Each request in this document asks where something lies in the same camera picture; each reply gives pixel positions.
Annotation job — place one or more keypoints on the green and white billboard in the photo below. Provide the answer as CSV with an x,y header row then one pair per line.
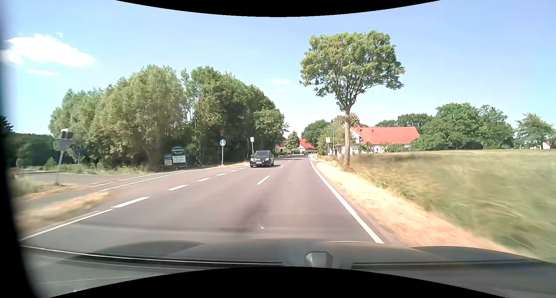
x,y
178,155

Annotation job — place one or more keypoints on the grass field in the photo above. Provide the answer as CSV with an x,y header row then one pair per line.
x,y
478,185

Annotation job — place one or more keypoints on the dry grass verge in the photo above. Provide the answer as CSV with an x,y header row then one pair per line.
x,y
373,193

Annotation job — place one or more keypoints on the round blue road sign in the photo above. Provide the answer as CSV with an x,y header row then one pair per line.
x,y
222,146

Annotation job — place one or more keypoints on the dark oncoming car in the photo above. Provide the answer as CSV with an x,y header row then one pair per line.
x,y
262,158

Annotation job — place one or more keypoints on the dark wood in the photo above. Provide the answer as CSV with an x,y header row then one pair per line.
x,y
26,148

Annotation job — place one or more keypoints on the row of trees behind field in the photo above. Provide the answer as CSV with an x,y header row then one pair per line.
x,y
469,126

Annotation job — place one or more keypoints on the building with red roof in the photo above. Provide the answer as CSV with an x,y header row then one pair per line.
x,y
304,145

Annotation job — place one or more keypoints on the small blue sign board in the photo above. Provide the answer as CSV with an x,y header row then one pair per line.
x,y
167,159

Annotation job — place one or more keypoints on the tall roadside tree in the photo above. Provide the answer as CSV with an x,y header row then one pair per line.
x,y
347,72

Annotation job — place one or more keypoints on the grey asphalt road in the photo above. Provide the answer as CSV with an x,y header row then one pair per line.
x,y
278,202

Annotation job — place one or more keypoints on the white road sign on post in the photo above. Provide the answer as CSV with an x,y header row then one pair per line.
x,y
328,142
252,142

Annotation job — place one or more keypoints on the dry grass traffic island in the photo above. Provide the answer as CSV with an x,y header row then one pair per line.
x,y
56,209

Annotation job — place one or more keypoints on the white house with red roof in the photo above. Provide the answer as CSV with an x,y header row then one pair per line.
x,y
384,137

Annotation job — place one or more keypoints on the lamp post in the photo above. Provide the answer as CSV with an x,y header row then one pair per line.
x,y
332,139

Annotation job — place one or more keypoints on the road sign seen from behind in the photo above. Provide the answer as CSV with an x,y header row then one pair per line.
x,y
64,146

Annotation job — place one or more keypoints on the group of large green trees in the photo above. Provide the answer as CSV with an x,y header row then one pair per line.
x,y
152,115

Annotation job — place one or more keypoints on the car's own bonnet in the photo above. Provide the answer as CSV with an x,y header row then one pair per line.
x,y
260,256

